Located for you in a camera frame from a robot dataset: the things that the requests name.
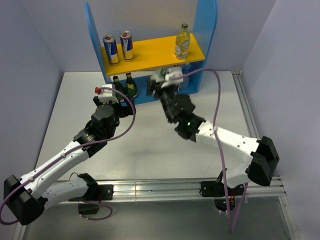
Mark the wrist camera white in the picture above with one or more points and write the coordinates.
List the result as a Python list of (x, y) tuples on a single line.
[(172, 76), (105, 95)]

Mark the red bull can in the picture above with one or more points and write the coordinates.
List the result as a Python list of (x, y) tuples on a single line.
[(110, 46), (127, 45)]

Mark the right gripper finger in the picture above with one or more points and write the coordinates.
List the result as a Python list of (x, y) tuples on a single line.
[(150, 87), (157, 92)]

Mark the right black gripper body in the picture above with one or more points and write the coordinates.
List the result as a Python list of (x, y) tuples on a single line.
[(167, 95)]

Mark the green bottle yellow label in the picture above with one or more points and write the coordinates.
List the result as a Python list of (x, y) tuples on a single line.
[(131, 88)]

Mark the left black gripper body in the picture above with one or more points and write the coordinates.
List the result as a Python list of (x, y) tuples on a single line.
[(112, 128)]

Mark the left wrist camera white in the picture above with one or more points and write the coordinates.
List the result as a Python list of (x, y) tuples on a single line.
[(105, 95)]

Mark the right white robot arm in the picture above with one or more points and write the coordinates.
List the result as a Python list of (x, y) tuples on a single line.
[(260, 157)]

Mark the blue and yellow shelf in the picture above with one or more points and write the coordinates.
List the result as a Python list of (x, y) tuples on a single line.
[(156, 53)]

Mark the clear glass bottle green cap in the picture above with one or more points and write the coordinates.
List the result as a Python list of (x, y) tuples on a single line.
[(159, 75)]

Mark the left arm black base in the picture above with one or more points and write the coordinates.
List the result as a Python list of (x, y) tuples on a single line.
[(92, 201)]

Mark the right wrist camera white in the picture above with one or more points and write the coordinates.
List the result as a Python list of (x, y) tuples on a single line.
[(172, 76)]

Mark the green bottle red label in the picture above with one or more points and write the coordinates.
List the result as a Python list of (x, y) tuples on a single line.
[(119, 87)]

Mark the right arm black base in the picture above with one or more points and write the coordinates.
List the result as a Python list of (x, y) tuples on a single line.
[(213, 189)]

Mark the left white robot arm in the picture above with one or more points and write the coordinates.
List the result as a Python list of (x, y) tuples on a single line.
[(30, 195)]

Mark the aluminium rail frame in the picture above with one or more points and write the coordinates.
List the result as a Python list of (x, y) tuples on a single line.
[(156, 176)]

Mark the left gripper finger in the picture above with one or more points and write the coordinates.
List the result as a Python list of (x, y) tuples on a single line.
[(127, 108), (97, 101)]

